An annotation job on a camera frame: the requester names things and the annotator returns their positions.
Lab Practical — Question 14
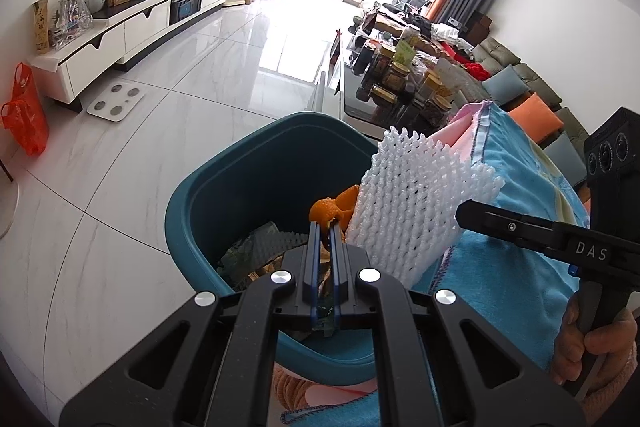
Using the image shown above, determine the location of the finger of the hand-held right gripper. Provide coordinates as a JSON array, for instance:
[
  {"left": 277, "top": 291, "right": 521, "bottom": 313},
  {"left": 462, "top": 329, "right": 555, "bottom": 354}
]
[{"left": 457, "top": 201, "right": 554, "bottom": 253}]

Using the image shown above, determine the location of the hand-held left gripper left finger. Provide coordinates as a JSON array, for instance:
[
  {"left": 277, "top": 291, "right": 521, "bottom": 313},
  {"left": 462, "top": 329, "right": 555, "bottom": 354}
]
[{"left": 59, "top": 222, "right": 325, "bottom": 427}]

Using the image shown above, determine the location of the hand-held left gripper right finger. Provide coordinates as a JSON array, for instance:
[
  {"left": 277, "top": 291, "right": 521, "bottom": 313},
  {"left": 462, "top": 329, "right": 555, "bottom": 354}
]
[{"left": 326, "top": 222, "right": 587, "bottom": 427}]

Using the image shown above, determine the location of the orange peel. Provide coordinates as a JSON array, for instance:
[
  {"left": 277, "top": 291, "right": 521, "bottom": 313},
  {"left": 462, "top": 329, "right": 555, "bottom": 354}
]
[{"left": 308, "top": 184, "right": 362, "bottom": 253}]

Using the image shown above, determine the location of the white foam fruit net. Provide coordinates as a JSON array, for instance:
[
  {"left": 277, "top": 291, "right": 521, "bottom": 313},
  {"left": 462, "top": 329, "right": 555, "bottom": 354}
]
[{"left": 345, "top": 127, "right": 505, "bottom": 290}]

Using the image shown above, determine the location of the teal plastic bin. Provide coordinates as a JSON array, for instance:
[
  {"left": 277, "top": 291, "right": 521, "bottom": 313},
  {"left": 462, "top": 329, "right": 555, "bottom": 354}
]
[{"left": 165, "top": 112, "right": 386, "bottom": 388}]

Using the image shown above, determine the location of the person's right forearm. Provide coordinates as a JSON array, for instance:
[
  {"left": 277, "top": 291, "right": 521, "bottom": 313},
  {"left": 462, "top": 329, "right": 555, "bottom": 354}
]
[{"left": 582, "top": 347, "right": 640, "bottom": 427}]

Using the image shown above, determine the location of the person's right hand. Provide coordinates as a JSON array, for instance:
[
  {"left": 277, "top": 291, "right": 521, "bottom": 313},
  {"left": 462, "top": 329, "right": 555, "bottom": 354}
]
[{"left": 551, "top": 294, "right": 639, "bottom": 386}]

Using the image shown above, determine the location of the green white wrapper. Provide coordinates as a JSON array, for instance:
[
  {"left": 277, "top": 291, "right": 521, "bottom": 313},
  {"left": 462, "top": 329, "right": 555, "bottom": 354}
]
[{"left": 217, "top": 222, "right": 309, "bottom": 280}]

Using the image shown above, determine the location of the grey blue cushion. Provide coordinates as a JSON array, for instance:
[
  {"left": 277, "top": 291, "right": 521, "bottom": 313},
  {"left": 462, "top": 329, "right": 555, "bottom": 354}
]
[
  {"left": 542, "top": 132, "right": 589, "bottom": 188},
  {"left": 484, "top": 66, "right": 529, "bottom": 112}
]

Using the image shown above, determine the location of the blue floral blanket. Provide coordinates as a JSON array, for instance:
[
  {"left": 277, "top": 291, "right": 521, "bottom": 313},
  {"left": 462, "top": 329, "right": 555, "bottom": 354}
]
[{"left": 280, "top": 99, "right": 596, "bottom": 427}]

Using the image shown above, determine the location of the orange cushion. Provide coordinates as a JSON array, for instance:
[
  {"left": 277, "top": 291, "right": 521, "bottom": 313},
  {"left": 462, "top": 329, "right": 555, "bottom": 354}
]
[{"left": 507, "top": 93, "right": 565, "bottom": 146}]

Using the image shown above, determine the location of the red cloth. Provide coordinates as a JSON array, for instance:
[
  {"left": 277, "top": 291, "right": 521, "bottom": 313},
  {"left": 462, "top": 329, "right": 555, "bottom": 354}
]
[{"left": 462, "top": 62, "right": 494, "bottom": 84}]

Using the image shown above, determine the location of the green sectional sofa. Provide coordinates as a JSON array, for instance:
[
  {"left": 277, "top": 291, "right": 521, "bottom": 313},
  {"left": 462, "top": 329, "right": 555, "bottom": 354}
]
[{"left": 470, "top": 37, "right": 591, "bottom": 208}]

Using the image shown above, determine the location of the cluster of glass jars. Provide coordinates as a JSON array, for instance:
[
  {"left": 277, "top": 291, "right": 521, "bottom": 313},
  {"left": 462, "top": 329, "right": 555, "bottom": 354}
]
[{"left": 355, "top": 39, "right": 457, "bottom": 128}]

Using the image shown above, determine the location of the white clothes pile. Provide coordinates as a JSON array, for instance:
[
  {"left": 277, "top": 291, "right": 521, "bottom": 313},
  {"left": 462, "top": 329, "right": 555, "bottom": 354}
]
[{"left": 432, "top": 22, "right": 474, "bottom": 52}]

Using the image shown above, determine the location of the dark wooden cabinet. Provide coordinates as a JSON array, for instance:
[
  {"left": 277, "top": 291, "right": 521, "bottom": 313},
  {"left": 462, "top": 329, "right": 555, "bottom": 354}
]
[{"left": 467, "top": 12, "right": 494, "bottom": 42}]

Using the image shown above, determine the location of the black office chair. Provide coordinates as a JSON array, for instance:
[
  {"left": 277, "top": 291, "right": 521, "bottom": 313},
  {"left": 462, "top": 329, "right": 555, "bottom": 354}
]
[{"left": 395, "top": 0, "right": 431, "bottom": 16}]

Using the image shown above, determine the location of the white bathroom scale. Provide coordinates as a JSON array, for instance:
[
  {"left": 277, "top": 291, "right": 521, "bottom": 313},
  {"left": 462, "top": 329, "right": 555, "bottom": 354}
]
[{"left": 87, "top": 83, "right": 146, "bottom": 122}]

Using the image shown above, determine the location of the white black tv cabinet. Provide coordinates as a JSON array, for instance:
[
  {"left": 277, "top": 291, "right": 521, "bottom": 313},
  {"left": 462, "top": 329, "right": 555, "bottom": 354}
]
[{"left": 30, "top": 0, "right": 233, "bottom": 112}]

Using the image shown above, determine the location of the orange plastic bag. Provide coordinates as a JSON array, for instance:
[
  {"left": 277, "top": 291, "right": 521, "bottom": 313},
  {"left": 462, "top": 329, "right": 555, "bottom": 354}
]
[{"left": 1, "top": 63, "right": 50, "bottom": 156}]

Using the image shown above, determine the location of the model ship clear case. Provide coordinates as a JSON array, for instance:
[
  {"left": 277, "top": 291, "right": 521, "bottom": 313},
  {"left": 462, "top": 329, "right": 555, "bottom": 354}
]
[{"left": 52, "top": 0, "right": 94, "bottom": 46}]

